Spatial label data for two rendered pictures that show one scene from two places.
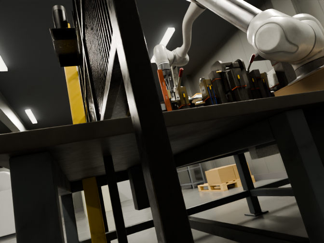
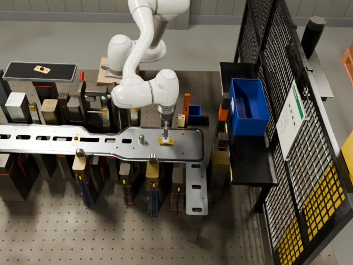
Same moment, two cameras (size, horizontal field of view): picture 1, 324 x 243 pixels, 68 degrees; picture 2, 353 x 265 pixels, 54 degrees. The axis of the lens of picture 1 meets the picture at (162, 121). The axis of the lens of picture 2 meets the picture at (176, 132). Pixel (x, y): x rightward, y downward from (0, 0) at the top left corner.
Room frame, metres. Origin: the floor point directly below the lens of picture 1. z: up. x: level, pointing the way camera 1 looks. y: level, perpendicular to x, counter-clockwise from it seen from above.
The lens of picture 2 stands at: (2.70, 0.28, 2.42)
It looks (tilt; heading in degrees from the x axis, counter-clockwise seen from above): 50 degrees down; 197
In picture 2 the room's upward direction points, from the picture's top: 4 degrees clockwise
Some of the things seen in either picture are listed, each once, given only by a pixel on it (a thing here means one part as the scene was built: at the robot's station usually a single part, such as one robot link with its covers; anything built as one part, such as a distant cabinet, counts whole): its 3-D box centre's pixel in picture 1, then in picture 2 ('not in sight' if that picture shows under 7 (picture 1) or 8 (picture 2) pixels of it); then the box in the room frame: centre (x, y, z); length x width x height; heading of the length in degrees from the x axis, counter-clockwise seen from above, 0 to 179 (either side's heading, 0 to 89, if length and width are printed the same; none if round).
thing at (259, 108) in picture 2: not in sight; (247, 106); (1.31, 0.24, 1.10); 0.30 x 0.17 x 0.13; 20
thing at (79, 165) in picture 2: not in sight; (85, 183); (1.94, -0.43, 0.87); 0.12 x 0.07 x 0.35; 19
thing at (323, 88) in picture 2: (66, 41); (309, 62); (1.32, 0.45, 1.46); 0.36 x 0.15 x 0.18; 19
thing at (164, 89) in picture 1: (168, 106); (184, 126); (1.45, -0.06, 0.95); 0.03 x 0.01 x 0.50; 109
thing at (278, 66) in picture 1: (290, 85); (50, 102); (1.54, -0.87, 0.92); 0.10 x 0.08 x 0.45; 109
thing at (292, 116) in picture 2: not in sight; (291, 121); (1.54, 0.45, 1.30); 0.23 x 0.02 x 0.31; 19
